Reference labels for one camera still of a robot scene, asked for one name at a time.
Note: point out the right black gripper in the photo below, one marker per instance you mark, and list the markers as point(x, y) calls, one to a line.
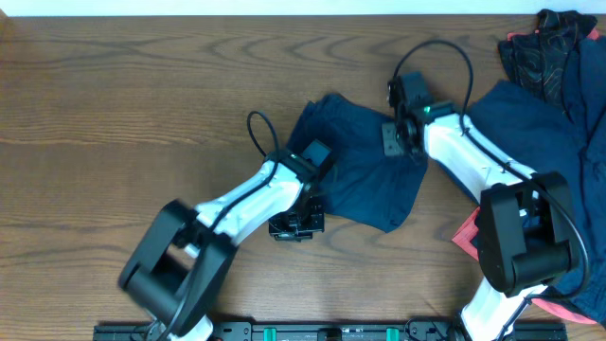
point(390, 146)

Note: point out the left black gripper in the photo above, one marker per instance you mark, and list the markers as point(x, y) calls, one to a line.
point(294, 227)

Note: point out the navy blue shorts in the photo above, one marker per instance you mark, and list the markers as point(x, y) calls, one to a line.
point(364, 185)

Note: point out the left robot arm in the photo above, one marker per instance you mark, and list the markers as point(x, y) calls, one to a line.
point(178, 268)

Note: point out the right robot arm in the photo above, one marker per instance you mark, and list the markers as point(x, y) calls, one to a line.
point(526, 238)

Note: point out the navy blue garment pile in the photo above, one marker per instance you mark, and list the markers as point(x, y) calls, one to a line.
point(569, 140)

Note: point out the black patterned garment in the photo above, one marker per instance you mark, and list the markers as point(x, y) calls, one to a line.
point(536, 61)

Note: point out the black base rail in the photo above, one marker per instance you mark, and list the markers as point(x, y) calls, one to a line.
point(413, 330)

